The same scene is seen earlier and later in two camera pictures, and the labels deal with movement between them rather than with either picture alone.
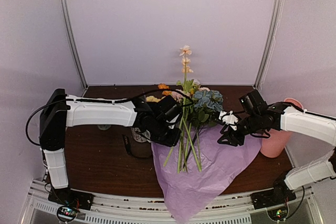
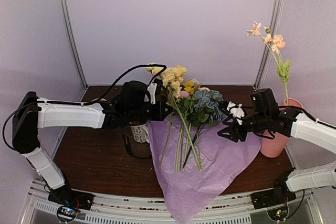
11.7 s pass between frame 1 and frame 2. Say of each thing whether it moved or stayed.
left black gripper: moved
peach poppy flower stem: moved
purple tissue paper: stayed
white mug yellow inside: stayed
